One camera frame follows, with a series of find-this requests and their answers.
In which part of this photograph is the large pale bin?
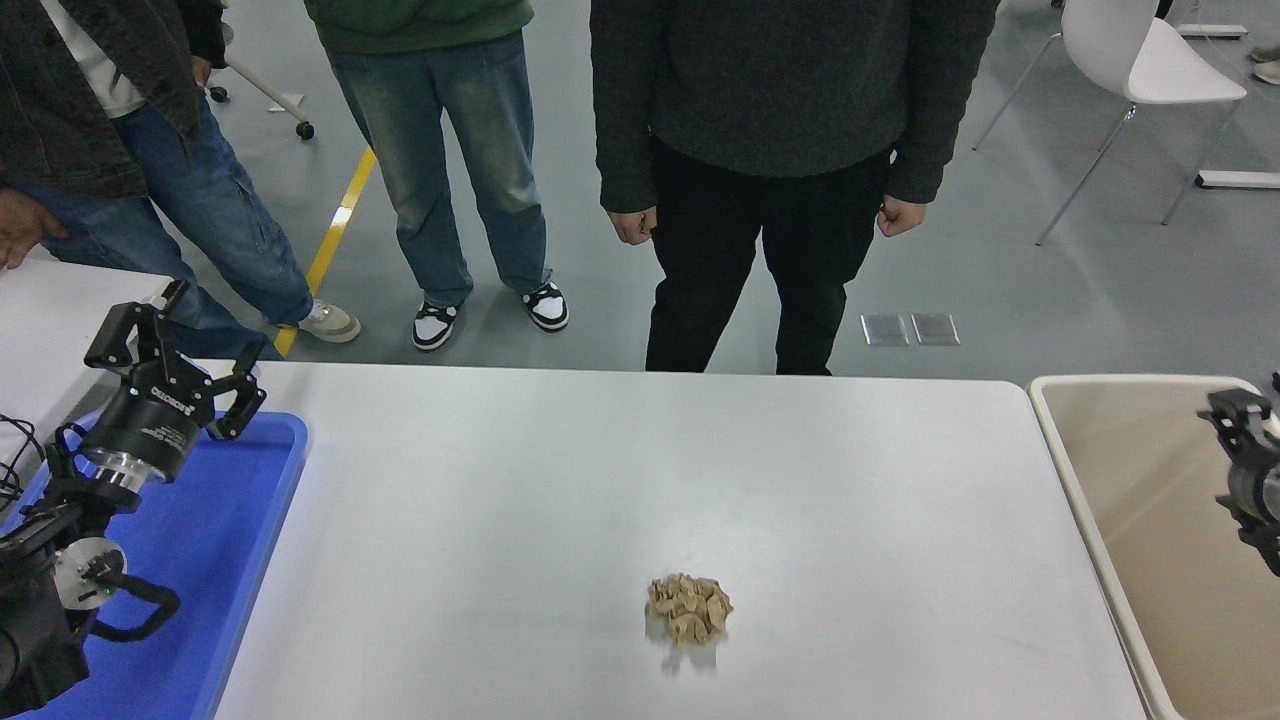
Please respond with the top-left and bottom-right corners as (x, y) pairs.
(1028, 375), (1280, 720)

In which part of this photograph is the blue plastic tray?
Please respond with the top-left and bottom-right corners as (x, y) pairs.
(0, 410), (310, 720)

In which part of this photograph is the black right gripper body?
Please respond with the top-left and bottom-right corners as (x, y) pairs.
(1229, 444), (1280, 528)

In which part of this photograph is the tan paper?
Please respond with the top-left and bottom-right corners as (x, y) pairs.
(645, 573), (734, 647)

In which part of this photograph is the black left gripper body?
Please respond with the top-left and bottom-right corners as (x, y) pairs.
(84, 362), (215, 484)

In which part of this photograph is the thin black cable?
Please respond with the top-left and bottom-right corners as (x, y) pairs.
(0, 414), (47, 511)

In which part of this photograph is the grey office chair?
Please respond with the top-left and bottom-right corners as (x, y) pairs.
(207, 50), (316, 141)

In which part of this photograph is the person's right hand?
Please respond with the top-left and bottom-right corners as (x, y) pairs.
(0, 186), (68, 272)
(607, 206), (659, 247)

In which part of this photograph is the white plastic chair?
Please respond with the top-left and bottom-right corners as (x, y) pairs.
(972, 0), (1250, 246)

